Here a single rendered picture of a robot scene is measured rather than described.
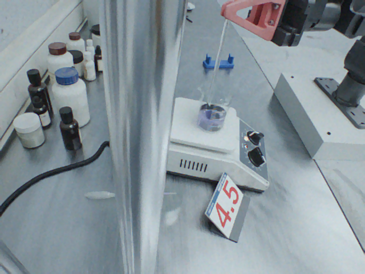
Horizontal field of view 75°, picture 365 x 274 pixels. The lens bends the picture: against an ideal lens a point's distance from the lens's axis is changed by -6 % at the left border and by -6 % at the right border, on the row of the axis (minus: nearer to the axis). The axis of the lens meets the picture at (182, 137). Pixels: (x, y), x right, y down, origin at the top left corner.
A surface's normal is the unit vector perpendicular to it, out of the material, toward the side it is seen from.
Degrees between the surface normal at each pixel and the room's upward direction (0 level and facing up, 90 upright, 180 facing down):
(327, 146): 90
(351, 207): 0
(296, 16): 90
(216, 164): 90
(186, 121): 0
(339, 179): 0
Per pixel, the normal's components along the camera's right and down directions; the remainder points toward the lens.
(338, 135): 0.14, -0.70
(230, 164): -0.16, 0.65
